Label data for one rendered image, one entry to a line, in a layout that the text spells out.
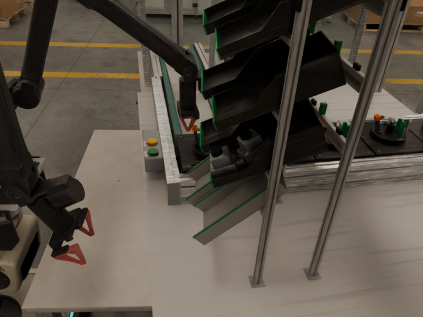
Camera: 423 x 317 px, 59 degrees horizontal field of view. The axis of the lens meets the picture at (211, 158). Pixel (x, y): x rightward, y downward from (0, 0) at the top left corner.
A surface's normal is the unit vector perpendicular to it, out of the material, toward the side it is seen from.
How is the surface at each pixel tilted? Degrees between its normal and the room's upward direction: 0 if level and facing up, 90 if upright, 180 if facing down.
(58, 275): 0
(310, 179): 90
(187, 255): 0
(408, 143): 0
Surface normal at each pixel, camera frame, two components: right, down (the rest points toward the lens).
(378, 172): 0.18, 0.58
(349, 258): 0.04, -0.81
